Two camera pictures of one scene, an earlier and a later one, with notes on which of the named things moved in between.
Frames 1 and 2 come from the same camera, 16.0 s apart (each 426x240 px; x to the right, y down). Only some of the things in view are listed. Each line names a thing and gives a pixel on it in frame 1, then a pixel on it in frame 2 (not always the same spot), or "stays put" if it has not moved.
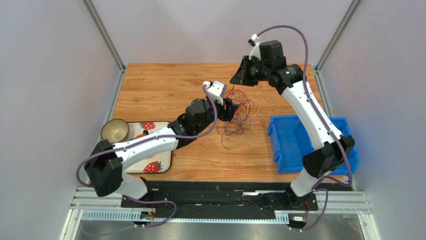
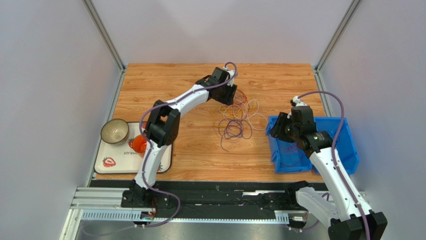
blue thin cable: x=221 y=142 to x=232 y=136
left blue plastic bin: x=291 y=141 stays put
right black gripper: x=248 y=71 to x=277 y=126
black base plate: x=218 y=200 stays put
